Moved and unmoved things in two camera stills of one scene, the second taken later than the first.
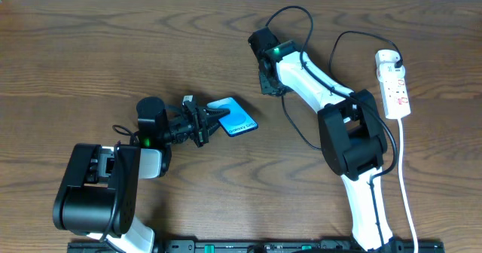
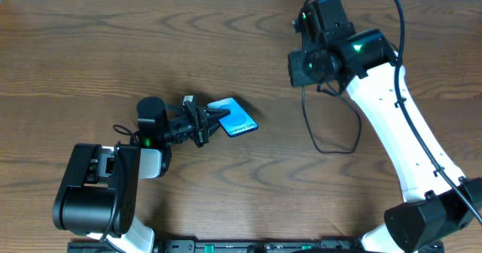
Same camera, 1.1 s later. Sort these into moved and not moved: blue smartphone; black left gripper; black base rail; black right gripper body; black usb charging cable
Moved: black usb charging cable; black right gripper body
Not moved: blue smartphone; black base rail; black left gripper
